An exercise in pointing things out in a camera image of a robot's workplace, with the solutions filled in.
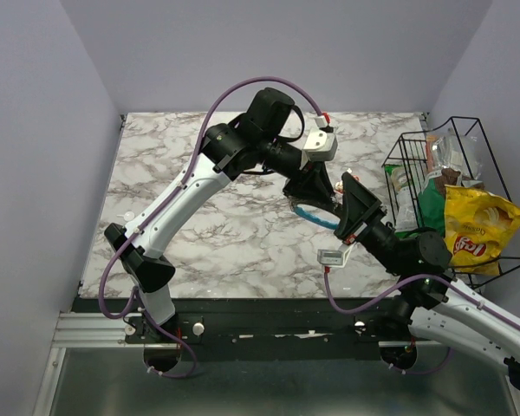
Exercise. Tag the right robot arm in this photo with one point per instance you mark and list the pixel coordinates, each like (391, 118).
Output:
(429, 303)

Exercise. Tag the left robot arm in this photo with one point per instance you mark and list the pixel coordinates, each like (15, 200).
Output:
(250, 144)

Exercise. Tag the blue key tag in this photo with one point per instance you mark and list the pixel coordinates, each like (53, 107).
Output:
(308, 213)

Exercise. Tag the green snack packet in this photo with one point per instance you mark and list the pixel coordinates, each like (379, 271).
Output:
(403, 210)

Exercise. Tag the yellow chips bag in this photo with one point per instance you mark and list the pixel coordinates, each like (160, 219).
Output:
(478, 226)

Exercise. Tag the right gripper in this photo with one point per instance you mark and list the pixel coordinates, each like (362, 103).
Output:
(361, 209)

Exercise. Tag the dark green snack bag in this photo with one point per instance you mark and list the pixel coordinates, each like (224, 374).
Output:
(432, 202)

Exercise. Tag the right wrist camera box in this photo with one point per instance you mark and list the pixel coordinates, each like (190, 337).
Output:
(337, 258)

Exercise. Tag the black mounting rail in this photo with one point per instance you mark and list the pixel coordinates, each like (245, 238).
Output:
(216, 330)

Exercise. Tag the clear snack packet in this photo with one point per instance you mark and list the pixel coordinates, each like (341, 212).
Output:
(459, 153)

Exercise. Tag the black wire basket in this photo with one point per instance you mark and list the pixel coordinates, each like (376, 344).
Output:
(447, 179)

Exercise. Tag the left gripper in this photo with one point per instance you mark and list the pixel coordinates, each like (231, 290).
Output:
(311, 182)

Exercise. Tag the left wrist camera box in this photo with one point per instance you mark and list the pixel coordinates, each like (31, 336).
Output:
(320, 146)

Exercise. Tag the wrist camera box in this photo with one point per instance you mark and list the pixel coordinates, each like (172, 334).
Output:
(320, 146)
(337, 258)

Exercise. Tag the grey curved keyring holder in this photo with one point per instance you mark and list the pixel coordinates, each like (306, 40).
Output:
(333, 207)

